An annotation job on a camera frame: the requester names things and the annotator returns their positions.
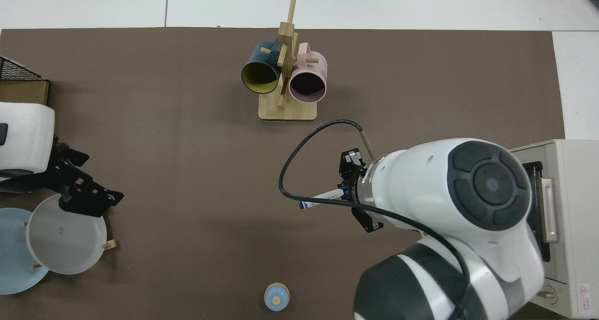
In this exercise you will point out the white marker with blue cap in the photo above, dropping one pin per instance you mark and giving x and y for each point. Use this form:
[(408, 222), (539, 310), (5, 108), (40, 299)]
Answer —
[(330, 194)]

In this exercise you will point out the grey plate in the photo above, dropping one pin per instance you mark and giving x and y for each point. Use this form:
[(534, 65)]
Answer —
[(65, 245)]

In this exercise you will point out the wooden plate rack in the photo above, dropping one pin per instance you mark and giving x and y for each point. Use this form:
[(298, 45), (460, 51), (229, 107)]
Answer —
[(110, 245)]

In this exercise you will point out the wooden cup stand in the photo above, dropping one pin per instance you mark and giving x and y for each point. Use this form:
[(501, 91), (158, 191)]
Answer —
[(288, 112)]

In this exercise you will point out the light blue plate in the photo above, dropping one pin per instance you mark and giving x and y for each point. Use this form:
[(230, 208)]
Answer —
[(11, 259)]

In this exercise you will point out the pink mug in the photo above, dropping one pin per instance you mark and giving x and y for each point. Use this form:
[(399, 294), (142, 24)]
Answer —
[(313, 65)]

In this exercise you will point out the brown table cloth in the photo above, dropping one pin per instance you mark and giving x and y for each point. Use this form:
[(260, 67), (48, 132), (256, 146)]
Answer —
[(187, 147)]

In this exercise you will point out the dark blue mug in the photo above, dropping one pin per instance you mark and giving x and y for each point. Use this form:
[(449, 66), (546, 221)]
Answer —
[(255, 58)]

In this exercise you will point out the small blue round bell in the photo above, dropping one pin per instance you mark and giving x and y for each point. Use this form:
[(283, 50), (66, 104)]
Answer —
[(276, 297)]

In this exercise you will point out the pale toaster oven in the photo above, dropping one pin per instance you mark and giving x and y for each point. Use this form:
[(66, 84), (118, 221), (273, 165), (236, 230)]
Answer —
[(575, 207)]

